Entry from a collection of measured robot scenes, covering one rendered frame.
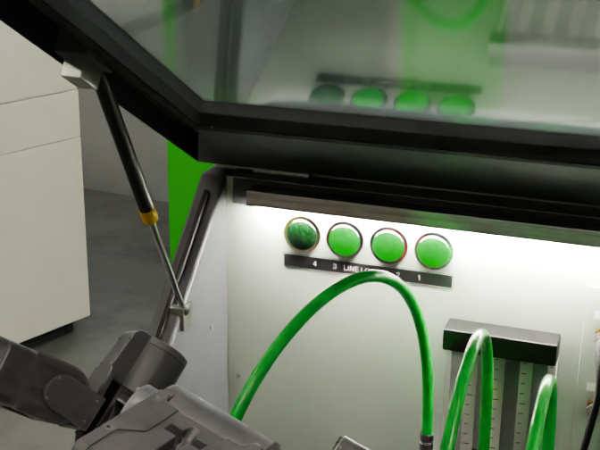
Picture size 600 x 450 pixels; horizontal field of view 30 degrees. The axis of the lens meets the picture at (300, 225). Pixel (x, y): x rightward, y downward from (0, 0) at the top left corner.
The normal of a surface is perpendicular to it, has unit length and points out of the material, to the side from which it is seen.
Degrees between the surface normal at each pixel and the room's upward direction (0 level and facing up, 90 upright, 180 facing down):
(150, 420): 18
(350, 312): 90
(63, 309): 90
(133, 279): 0
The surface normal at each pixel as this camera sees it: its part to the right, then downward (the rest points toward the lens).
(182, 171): -0.52, 0.27
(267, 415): -0.33, 0.31
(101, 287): 0.01, -0.95
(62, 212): 0.77, 0.22
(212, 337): 0.95, 0.12
